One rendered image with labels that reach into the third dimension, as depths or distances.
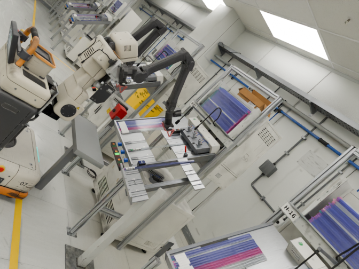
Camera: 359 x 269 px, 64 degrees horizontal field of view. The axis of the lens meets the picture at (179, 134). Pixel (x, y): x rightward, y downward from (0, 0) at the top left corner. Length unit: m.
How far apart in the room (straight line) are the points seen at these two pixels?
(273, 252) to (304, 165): 2.03
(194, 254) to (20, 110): 1.28
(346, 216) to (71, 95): 1.79
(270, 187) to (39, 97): 2.83
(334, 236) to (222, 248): 0.60
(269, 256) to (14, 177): 1.64
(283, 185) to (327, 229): 1.94
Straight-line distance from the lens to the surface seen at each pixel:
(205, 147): 2.39
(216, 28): 5.64
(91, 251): 2.24
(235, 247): 1.77
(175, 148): 2.42
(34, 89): 1.83
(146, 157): 2.29
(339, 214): 1.84
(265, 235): 1.90
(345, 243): 1.79
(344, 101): 4.08
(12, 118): 1.92
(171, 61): 2.00
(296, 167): 3.76
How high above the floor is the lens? 1.41
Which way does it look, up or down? 7 degrees down
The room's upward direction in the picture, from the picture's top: 46 degrees clockwise
